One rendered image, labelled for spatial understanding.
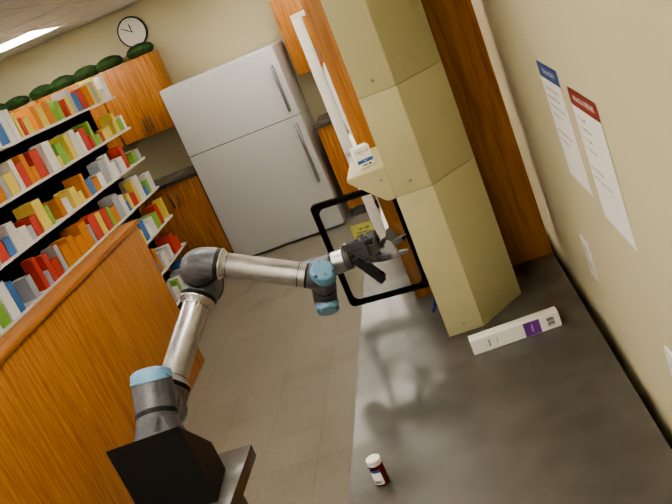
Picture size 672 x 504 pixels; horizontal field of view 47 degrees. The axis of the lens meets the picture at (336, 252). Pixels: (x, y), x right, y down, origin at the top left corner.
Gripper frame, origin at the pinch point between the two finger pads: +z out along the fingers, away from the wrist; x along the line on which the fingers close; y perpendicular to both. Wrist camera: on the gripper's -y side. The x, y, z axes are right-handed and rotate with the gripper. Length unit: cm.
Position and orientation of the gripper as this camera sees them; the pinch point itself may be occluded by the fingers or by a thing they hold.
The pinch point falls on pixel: (408, 244)
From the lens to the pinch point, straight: 240.9
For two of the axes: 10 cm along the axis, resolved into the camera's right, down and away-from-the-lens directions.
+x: 0.6, -3.4, 9.4
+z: 9.3, -3.3, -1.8
